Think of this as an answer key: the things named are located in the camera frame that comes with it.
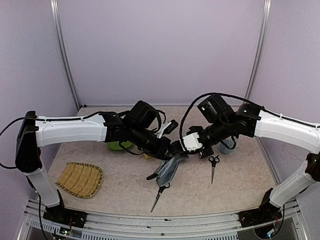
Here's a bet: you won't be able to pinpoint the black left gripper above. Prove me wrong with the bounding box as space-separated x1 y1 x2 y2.
128 124 178 160

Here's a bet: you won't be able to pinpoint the grey zipper pouch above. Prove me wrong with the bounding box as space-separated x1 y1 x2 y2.
146 154 188 187

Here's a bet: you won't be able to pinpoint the black handled scissors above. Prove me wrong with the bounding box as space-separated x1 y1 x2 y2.
208 155 220 184
150 183 171 213

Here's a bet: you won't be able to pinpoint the black handled scissors front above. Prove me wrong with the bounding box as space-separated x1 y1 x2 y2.
150 183 171 213

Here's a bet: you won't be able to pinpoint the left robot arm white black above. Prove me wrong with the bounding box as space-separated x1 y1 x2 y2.
11 100 178 223

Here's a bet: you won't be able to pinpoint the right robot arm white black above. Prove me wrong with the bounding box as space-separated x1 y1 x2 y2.
175 92 320 222

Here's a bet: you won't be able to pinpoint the yellow sponge block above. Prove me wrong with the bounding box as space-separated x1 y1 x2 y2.
143 153 153 160

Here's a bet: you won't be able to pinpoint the light blue cup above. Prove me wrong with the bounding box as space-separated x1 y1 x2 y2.
219 139 237 155

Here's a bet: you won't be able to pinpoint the green plastic plate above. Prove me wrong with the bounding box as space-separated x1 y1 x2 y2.
107 141 133 151

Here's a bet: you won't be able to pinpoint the woven bamboo tray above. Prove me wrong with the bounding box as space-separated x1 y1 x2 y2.
55 162 103 199

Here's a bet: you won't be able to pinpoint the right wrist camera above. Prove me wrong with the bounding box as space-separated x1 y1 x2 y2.
180 132 203 152

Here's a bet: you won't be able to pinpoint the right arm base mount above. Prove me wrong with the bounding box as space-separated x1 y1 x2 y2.
238 188 283 228

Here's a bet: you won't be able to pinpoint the right aluminium frame post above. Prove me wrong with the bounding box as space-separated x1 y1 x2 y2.
244 0 272 100

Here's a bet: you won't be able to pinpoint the aluminium frame post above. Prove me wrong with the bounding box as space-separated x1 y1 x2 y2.
49 0 82 111
244 0 272 100

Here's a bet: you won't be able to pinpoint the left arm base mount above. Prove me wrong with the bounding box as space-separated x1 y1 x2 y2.
43 190 87 229

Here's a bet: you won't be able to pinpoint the front aluminium rail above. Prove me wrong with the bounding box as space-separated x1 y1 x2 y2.
22 198 308 240

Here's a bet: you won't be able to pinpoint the left aluminium frame post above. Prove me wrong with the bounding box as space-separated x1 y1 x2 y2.
49 0 82 111

